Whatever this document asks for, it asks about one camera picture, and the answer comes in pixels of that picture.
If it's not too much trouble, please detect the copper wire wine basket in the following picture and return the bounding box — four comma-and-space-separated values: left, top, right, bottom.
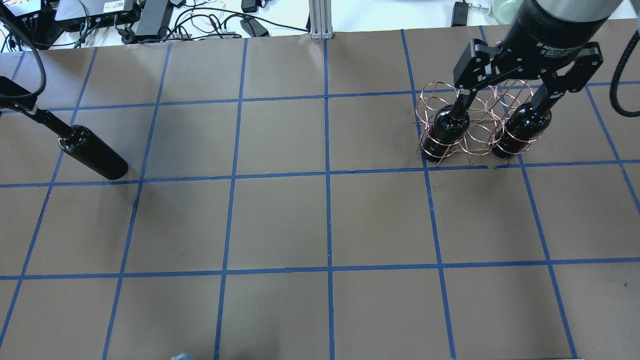
414, 80, 540, 166

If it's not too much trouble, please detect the dark wine bottle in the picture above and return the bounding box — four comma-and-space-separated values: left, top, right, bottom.
33, 109, 129, 180
420, 102, 471, 164

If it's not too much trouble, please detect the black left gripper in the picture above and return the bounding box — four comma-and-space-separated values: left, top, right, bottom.
0, 76, 38, 113

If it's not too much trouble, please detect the dark wine bottle in basket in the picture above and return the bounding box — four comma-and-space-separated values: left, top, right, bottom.
420, 102, 471, 164

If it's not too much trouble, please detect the aluminium frame post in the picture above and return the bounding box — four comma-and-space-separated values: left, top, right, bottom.
308, 0, 334, 40

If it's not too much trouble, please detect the black power brick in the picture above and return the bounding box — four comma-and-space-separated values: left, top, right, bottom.
134, 0, 173, 42

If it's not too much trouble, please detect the green glass bowl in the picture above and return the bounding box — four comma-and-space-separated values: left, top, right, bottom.
490, 0, 524, 25

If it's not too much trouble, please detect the black braided right cable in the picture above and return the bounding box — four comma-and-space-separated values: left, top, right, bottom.
610, 30, 640, 118

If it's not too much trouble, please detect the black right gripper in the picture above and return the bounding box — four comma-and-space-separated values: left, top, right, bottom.
453, 0, 621, 117

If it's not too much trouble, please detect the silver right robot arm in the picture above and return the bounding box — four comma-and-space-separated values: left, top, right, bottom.
451, 0, 620, 116

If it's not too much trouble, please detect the black power adapter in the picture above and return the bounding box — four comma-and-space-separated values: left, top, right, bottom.
450, 0, 470, 27

